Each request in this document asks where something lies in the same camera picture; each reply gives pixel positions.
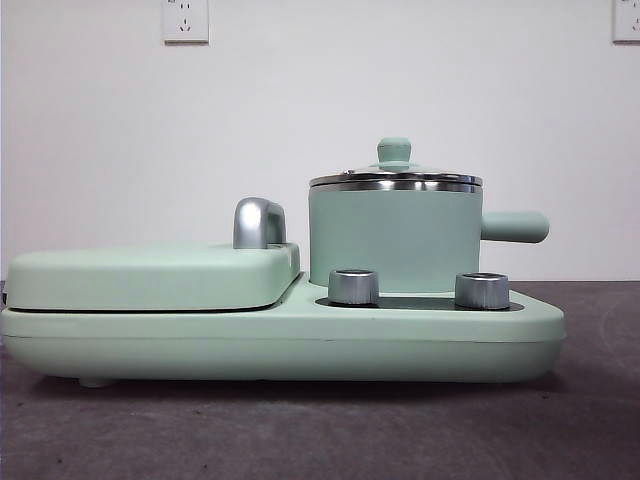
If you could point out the silver control knob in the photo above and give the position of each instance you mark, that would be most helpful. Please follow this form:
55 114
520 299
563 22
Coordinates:
352 287
482 290

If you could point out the green breakfast machine base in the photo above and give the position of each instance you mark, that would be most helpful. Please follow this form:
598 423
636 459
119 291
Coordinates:
450 340

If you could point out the green steamer pot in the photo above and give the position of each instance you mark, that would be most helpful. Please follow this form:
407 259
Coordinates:
400 235

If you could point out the white wall outlet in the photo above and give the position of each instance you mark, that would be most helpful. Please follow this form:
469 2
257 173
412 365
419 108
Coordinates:
627 20
186 22

